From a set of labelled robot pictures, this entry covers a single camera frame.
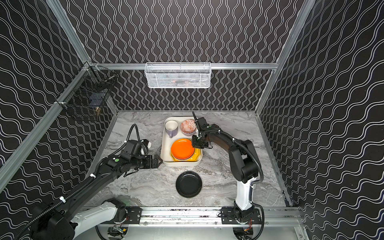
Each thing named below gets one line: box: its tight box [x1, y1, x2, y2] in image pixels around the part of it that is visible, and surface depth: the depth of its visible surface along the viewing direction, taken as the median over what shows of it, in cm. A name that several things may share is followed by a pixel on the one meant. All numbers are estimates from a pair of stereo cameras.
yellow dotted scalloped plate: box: [170, 147, 202, 162], surface depth 95 cm
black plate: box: [175, 170, 203, 198], surface depth 86 cm
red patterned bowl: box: [180, 119, 197, 135], surface depth 107 cm
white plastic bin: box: [160, 116, 203, 167], surface depth 99 cm
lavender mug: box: [164, 120, 178, 139], surface depth 105 cm
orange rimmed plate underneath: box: [170, 138, 196, 161], surface depth 97 cm
